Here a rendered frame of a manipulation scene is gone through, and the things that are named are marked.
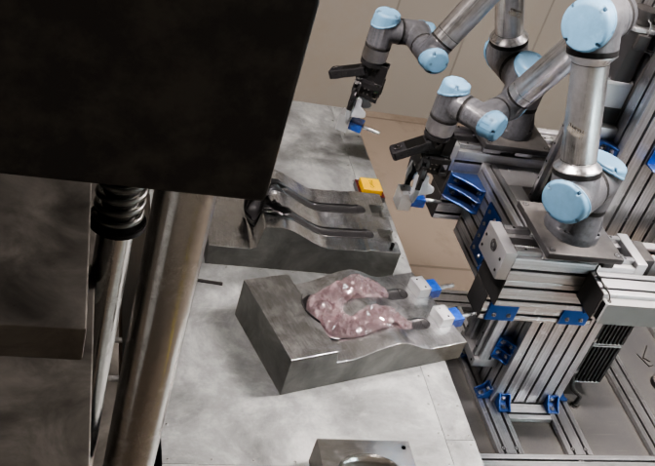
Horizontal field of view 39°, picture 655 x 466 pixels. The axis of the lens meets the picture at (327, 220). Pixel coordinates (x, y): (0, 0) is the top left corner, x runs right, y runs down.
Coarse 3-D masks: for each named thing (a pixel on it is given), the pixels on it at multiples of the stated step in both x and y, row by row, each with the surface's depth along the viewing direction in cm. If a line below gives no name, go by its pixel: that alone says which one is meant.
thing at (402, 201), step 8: (400, 184) 254; (400, 192) 253; (408, 192) 253; (400, 200) 252; (408, 200) 253; (416, 200) 254; (424, 200) 254; (432, 200) 257; (440, 200) 258; (400, 208) 254; (408, 208) 254
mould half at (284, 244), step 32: (320, 192) 255; (352, 192) 258; (224, 224) 236; (256, 224) 235; (288, 224) 231; (320, 224) 243; (352, 224) 246; (384, 224) 249; (224, 256) 231; (256, 256) 233; (288, 256) 235; (320, 256) 237; (352, 256) 239; (384, 256) 241
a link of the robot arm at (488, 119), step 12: (468, 108) 232; (480, 108) 231; (492, 108) 232; (504, 108) 235; (456, 120) 236; (468, 120) 232; (480, 120) 230; (492, 120) 229; (504, 120) 230; (480, 132) 232; (492, 132) 230
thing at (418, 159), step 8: (432, 136) 241; (440, 144) 244; (448, 144) 244; (424, 152) 245; (432, 152) 245; (440, 152) 246; (448, 152) 246; (416, 160) 248; (424, 160) 244; (432, 160) 244; (440, 160) 245; (448, 160) 246; (416, 168) 247; (432, 168) 247; (440, 168) 248; (448, 168) 247
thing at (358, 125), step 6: (342, 114) 278; (342, 120) 279; (354, 120) 280; (360, 120) 281; (336, 126) 280; (342, 126) 280; (348, 126) 280; (354, 126) 279; (360, 126) 278; (360, 132) 280; (372, 132) 280; (378, 132) 280
